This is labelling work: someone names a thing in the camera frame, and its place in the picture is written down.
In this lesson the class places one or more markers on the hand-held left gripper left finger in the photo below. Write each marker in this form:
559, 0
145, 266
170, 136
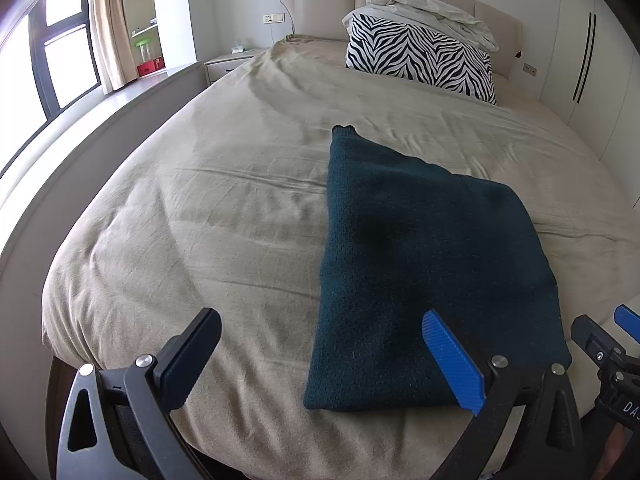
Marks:
192, 355

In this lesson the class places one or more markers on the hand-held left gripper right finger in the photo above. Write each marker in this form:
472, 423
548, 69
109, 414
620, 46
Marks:
450, 355

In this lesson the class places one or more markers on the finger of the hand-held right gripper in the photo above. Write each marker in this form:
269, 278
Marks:
595, 335
627, 317

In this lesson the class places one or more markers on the dark teal knit sweater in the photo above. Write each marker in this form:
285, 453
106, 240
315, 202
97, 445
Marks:
430, 260

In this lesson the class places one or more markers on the bed with beige sheet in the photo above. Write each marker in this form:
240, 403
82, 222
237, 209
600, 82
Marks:
225, 210

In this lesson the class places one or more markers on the white window ledge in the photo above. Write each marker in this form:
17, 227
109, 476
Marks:
100, 125

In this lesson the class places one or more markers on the white wardrobe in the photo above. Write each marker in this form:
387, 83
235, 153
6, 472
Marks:
590, 50

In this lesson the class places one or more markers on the red box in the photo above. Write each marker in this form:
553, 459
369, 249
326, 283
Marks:
149, 67

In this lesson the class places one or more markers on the white nightstand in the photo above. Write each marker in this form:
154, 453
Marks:
227, 65

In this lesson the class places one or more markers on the zebra print pillow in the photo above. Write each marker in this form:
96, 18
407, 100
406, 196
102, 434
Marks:
425, 55

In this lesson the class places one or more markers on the green lidded jar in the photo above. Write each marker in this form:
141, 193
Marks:
143, 51

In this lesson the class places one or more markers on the black framed window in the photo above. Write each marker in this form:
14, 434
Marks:
60, 50

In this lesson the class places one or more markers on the beige curtain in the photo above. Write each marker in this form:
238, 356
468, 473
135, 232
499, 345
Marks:
112, 25

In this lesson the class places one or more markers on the crumpled white blanket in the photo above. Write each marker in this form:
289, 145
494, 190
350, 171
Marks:
425, 7

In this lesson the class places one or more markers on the beige padded headboard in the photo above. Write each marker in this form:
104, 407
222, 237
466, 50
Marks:
320, 5

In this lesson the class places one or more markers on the white wall socket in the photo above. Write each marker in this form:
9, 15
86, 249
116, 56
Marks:
273, 19
529, 68

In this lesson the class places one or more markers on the white wall shelf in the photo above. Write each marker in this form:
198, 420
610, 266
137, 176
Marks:
145, 15

